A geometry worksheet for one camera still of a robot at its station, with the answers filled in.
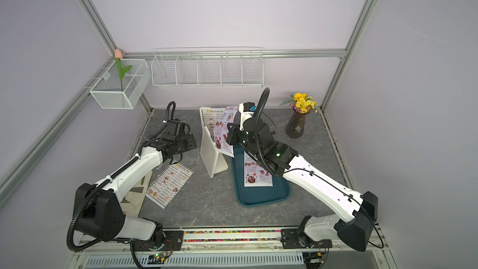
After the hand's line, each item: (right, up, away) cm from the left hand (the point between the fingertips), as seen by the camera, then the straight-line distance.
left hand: (192, 142), depth 86 cm
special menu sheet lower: (+30, -16, +5) cm, 34 cm away
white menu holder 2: (+2, +11, +10) cm, 15 cm away
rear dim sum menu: (+7, +12, +9) cm, 17 cm away
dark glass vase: (+52, +8, +12) cm, 54 cm away
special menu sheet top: (+16, +5, -14) cm, 22 cm away
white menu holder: (+11, -8, -4) cm, 14 cm away
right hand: (+18, +8, -20) cm, 28 cm away
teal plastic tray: (+41, -23, 0) cm, 47 cm away
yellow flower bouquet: (+52, +19, +2) cm, 56 cm away
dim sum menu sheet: (-12, -20, +3) cm, 24 cm away
